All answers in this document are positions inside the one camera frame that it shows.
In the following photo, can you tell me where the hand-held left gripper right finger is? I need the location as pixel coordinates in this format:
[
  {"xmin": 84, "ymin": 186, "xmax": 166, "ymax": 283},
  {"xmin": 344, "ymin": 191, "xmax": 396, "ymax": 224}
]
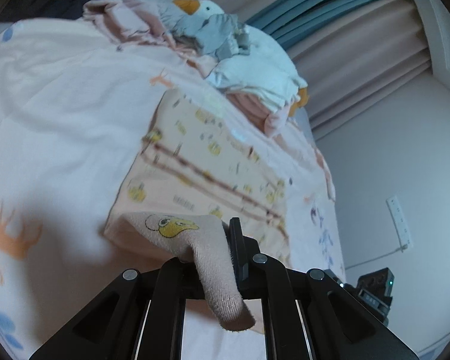
[{"xmin": 228, "ymin": 217, "xmax": 418, "ymax": 360}]

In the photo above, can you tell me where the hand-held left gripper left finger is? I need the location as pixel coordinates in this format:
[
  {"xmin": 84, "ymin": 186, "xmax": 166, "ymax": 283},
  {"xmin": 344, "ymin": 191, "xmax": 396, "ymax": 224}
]
[{"xmin": 29, "ymin": 257, "xmax": 203, "ymax": 360}]

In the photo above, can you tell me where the orange cartoon print shirt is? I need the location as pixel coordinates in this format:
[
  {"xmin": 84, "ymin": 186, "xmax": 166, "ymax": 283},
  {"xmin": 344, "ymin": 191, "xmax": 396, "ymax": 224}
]
[{"xmin": 103, "ymin": 90, "xmax": 299, "ymax": 335}]

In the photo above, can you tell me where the folded pink garment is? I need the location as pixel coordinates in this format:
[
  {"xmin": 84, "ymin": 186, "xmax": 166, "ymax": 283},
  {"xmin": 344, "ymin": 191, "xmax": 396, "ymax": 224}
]
[{"xmin": 227, "ymin": 92, "xmax": 297, "ymax": 137}]

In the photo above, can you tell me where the white garment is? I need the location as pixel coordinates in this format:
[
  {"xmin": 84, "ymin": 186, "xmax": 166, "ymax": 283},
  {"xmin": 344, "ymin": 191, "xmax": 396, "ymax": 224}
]
[{"xmin": 204, "ymin": 50, "xmax": 309, "ymax": 113}]

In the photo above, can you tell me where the pink animal print blanket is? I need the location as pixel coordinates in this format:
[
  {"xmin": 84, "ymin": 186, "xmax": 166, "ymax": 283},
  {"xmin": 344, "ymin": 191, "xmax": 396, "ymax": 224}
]
[{"xmin": 0, "ymin": 19, "xmax": 347, "ymax": 360}]

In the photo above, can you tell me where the pink curtain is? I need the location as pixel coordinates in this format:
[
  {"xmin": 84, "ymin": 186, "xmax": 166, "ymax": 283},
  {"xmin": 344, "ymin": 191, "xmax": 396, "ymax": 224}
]
[{"xmin": 285, "ymin": 0, "xmax": 441, "ymax": 141}]

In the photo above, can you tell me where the grey garment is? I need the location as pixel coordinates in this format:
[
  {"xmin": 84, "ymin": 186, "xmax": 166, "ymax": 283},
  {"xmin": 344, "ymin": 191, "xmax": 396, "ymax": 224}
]
[{"xmin": 172, "ymin": 13, "xmax": 250, "ymax": 62}]

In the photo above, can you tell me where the white goose plush toy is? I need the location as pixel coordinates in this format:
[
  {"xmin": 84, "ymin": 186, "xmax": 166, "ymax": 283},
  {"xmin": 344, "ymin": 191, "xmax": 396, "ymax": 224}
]
[{"xmin": 171, "ymin": 0, "xmax": 310, "ymax": 118}]

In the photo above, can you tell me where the teal curtain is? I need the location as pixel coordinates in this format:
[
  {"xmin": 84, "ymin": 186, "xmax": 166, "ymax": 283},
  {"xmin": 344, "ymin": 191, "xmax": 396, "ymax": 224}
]
[{"xmin": 244, "ymin": 0, "xmax": 409, "ymax": 51}]

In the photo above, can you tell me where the crumpled pink garment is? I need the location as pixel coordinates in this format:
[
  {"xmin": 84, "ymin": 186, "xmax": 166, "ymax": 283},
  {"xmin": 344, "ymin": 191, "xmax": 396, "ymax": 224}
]
[{"xmin": 83, "ymin": 0, "xmax": 196, "ymax": 51}]

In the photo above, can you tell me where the white cable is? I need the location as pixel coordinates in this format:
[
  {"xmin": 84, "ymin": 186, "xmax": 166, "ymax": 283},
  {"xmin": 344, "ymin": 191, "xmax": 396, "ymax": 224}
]
[{"xmin": 344, "ymin": 245, "xmax": 411, "ymax": 271}]

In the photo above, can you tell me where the white wall outlet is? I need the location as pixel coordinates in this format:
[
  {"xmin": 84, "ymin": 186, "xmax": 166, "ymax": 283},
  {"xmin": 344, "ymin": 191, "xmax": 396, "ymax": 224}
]
[{"xmin": 385, "ymin": 194, "xmax": 414, "ymax": 250}]

